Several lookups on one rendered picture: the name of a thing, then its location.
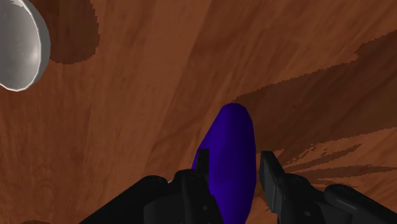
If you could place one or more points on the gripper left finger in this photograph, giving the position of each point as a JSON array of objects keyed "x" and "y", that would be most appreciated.
[{"x": 186, "y": 198}]

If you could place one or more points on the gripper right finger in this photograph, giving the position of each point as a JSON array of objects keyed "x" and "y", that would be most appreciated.
[{"x": 297, "y": 195}]

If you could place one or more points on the blue oval object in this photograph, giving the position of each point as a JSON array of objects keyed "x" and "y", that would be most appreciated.
[{"x": 232, "y": 161}]

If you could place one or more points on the grey bowl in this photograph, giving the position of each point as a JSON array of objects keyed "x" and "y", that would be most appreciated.
[{"x": 18, "y": 46}]

